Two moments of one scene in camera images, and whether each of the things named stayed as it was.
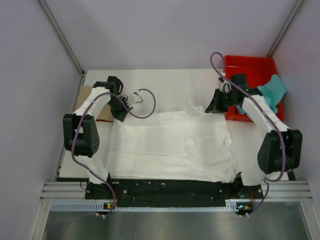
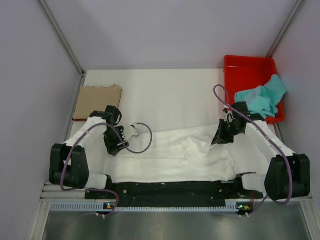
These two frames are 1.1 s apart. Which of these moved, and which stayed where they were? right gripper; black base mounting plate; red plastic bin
Moved: right gripper
Stayed: red plastic bin; black base mounting plate
